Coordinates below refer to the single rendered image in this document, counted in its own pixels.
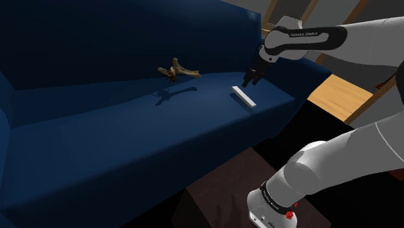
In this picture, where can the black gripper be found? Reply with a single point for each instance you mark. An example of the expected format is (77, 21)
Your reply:
(260, 68)

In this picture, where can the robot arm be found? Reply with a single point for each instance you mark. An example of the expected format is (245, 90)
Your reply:
(363, 151)

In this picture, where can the white remote control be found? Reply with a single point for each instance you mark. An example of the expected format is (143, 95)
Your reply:
(243, 96)

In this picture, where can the tan moth figure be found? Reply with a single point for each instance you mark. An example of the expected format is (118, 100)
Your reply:
(176, 72)

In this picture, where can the wooden table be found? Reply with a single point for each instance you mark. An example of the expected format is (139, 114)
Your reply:
(341, 96)

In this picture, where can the dark brown robot stand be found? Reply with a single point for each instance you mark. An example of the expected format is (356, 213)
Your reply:
(227, 195)

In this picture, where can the dark blue sofa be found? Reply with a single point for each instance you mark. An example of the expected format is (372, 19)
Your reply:
(126, 126)

